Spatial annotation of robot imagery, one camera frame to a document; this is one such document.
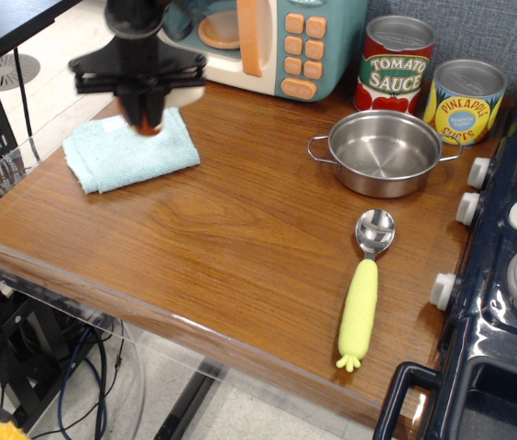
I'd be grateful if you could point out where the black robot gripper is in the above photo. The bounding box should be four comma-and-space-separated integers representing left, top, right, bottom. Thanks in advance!
69, 36, 206, 126

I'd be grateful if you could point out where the light blue folded towel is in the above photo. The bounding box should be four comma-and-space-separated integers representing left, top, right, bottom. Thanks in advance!
62, 107, 201, 194

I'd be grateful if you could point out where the tomato sauce can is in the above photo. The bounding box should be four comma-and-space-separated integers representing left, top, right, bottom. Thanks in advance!
354, 15, 437, 115

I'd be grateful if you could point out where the dark blue toy stove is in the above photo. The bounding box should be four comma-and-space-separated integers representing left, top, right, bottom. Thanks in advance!
374, 101, 517, 439

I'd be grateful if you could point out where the white mushroom toy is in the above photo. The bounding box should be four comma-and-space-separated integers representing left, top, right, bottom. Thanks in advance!
133, 84, 205, 137

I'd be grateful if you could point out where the small steel pot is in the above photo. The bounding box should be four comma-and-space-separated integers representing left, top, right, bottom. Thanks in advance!
307, 110, 464, 199

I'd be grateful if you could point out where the black desk at left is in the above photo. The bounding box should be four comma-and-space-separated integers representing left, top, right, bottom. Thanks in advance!
0, 0, 79, 57

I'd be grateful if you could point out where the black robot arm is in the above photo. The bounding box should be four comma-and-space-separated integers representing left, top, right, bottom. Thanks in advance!
69, 1, 206, 136

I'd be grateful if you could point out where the spoon with yellow-green handle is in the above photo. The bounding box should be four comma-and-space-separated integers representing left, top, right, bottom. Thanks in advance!
335, 209, 396, 373

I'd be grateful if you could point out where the blue cable on floor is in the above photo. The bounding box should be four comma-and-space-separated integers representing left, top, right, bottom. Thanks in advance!
56, 325, 109, 440

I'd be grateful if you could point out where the pineapple slices can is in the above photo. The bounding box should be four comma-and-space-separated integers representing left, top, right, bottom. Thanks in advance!
423, 59, 508, 146

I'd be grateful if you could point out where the toy microwave teal and cream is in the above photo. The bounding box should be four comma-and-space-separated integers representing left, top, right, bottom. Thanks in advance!
159, 0, 368, 102

